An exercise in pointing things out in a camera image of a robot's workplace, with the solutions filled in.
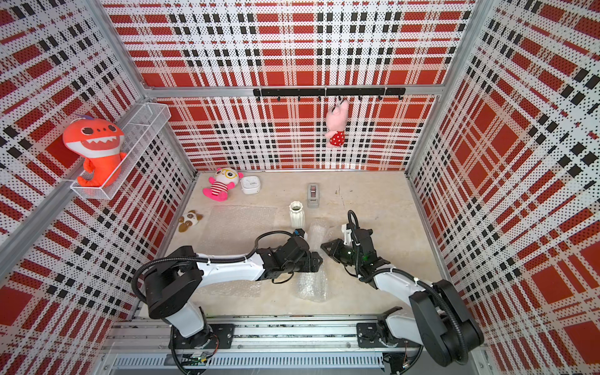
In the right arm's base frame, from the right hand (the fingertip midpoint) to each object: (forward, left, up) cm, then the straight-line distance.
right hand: (323, 246), depth 85 cm
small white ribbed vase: (+10, +10, +6) cm, 15 cm away
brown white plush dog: (+16, +58, -5) cm, 61 cm away
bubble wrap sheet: (-14, +3, -2) cm, 14 cm away
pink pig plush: (+43, -6, +25) cm, 50 cm away
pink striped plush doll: (+37, +47, -3) cm, 60 cm away
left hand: (-4, +3, -4) cm, 6 cm away
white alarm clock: (+35, +35, -5) cm, 50 cm away
